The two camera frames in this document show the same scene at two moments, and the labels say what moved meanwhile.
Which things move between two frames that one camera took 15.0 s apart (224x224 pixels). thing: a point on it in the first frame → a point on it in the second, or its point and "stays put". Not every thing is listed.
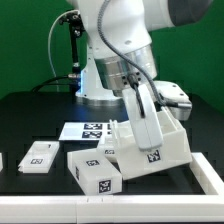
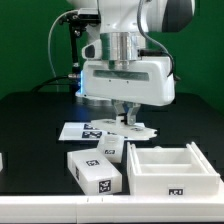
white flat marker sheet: [85, 131] stays put
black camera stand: [75, 21] stays put
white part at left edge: [1, 162] stays put
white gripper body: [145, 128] → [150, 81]
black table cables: [42, 85] stays put
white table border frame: [121, 209] stays put
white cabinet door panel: [39, 157] → [121, 128]
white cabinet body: [174, 150] → [170, 171]
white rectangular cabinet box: [94, 173] stays put
